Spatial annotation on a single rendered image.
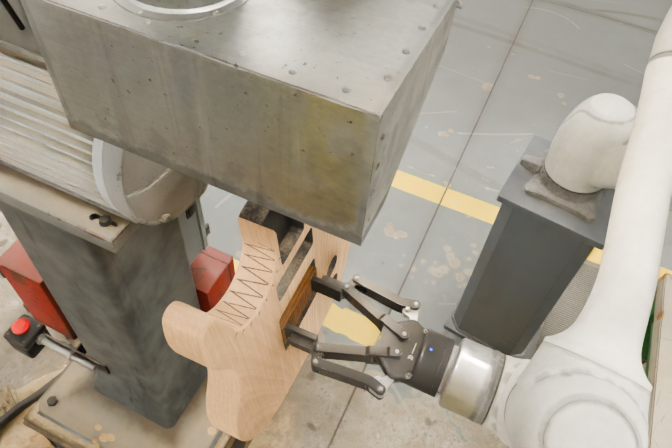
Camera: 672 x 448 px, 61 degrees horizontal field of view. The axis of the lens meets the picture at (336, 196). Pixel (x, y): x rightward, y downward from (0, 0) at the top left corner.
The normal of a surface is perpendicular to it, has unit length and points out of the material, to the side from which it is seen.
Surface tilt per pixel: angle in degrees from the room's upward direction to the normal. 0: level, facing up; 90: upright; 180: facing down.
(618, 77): 0
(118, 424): 24
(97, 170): 76
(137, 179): 86
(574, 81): 0
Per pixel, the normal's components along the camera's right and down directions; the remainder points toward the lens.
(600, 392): 0.07, -0.89
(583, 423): -0.19, -0.05
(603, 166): -0.44, 0.63
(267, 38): 0.06, -0.65
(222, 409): -0.39, 0.46
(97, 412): -0.12, -0.33
